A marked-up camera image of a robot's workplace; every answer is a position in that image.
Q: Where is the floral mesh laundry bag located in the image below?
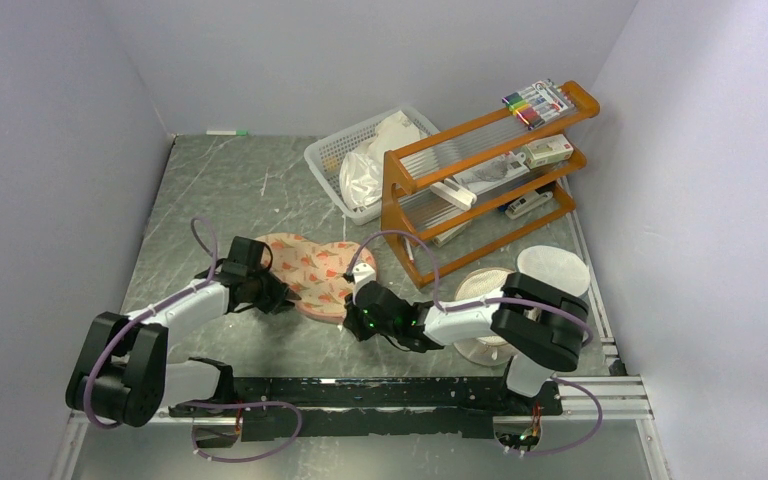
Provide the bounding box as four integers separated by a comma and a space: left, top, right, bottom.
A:
258, 233, 377, 325

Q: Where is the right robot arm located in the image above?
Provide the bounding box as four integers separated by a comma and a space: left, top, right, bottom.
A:
342, 272, 594, 414

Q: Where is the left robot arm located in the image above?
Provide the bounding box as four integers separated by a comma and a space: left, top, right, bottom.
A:
65, 237, 298, 428

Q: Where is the white plastic bag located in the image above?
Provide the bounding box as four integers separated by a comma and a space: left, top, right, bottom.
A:
338, 146, 383, 211

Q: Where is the pink capped white marker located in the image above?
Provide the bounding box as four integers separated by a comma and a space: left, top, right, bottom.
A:
404, 239, 415, 263

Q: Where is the flat box under rack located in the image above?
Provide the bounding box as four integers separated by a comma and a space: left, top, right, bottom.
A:
432, 221, 472, 247

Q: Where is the orange wooden shelf rack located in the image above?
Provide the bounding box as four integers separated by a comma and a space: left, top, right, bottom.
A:
380, 81, 600, 288

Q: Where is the white plastic basket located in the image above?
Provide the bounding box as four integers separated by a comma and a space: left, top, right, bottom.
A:
304, 105, 440, 225

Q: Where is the green capped white marker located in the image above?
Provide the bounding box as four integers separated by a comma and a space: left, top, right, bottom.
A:
205, 130, 249, 137

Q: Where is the white mesh round lid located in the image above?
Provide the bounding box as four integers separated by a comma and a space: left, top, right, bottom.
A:
516, 245, 591, 297

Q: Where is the cream cloth in basket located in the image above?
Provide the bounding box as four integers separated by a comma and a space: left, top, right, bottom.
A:
367, 110, 428, 163

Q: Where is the white black stapler bottom shelf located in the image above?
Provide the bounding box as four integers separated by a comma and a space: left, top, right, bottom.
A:
504, 191, 553, 220

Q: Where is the clear packaged item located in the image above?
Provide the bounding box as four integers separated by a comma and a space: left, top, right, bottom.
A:
453, 152, 529, 195

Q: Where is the white green small box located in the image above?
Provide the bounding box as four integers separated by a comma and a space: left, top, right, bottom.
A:
524, 134, 574, 169

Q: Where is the pack of coloured markers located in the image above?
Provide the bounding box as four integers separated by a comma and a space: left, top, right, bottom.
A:
502, 79, 577, 130

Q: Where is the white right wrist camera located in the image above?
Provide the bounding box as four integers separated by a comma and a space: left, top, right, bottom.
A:
350, 263, 377, 299

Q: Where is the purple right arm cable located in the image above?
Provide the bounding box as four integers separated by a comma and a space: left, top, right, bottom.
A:
344, 229, 604, 458

